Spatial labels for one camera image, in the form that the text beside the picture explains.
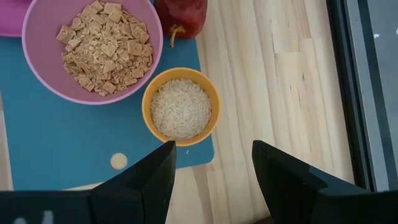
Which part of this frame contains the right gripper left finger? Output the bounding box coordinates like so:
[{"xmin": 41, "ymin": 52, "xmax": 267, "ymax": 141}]
[{"xmin": 90, "ymin": 140, "xmax": 177, "ymax": 224}]

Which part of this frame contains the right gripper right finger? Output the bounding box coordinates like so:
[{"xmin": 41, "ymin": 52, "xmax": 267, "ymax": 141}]
[{"xmin": 251, "ymin": 139, "xmax": 328, "ymax": 224}]

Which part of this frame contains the yellow cup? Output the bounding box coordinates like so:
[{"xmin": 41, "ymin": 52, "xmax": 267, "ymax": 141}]
[{"xmin": 141, "ymin": 67, "xmax": 222, "ymax": 147}]

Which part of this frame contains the light pink bowl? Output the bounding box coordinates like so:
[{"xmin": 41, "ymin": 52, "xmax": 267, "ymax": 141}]
[{"xmin": 21, "ymin": 0, "xmax": 164, "ymax": 106}]

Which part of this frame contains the red apple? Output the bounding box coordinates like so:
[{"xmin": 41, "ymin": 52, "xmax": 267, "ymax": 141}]
[{"xmin": 154, "ymin": 0, "xmax": 209, "ymax": 49}]

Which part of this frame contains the magenta plate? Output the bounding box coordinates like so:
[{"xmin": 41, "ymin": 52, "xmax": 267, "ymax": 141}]
[{"xmin": 0, "ymin": 0, "xmax": 34, "ymax": 39}]

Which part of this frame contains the white rice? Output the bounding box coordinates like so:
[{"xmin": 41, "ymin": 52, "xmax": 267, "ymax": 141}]
[{"xmin": 150, "ymin": 78, "xmax": 213, "ymax": 141}]

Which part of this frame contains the blue placemat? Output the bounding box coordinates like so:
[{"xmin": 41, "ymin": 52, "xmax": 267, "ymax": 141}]
[{"xmin": 0, "ymin": 33, "xmax": 216, "ymax": 192}]

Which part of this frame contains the cereal squares pile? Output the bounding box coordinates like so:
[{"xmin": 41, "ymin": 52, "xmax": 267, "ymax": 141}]
[{"xmin": 55, "ymin": 0, "xmax": 155, "ymax": 98}]

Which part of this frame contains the black aluminium table frame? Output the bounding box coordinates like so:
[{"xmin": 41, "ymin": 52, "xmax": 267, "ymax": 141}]
[{"xmin": 325, "ymin": 0, "xmax": 398, "ymax": 192}]

